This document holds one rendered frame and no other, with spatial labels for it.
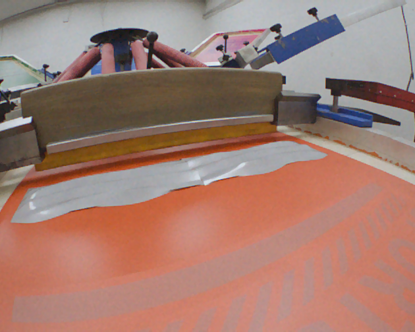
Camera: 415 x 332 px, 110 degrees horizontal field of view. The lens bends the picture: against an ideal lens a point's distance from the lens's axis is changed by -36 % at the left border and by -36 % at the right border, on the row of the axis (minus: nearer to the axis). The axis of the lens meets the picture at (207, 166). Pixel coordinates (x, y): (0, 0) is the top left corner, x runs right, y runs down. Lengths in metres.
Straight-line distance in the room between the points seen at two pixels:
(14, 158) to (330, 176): 0.34
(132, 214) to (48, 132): 0.15
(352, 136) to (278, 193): 0.21
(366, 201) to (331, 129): 0.21
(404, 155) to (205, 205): 0.28
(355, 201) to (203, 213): 0.13
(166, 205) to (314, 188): 0.13
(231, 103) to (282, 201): 0.17
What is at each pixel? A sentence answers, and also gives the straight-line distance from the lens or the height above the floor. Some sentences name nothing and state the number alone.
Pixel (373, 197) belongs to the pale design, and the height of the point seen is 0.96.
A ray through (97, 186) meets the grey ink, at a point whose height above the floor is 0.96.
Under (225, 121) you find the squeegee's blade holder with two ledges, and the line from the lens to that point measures 0.28.
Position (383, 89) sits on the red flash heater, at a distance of 1.02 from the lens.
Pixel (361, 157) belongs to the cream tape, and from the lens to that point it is 0.33.
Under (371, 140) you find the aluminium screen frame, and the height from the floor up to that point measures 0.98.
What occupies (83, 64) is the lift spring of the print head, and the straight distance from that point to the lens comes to 0.93.
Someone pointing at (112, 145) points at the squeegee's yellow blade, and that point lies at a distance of 0.27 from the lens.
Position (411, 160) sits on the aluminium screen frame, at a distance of 0.34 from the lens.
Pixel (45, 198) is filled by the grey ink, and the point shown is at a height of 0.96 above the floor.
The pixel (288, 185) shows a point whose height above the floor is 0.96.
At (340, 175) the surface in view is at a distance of 0.25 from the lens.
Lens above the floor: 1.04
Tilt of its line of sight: 22 degrees down
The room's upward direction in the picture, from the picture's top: 1 degrees counter-clockwise
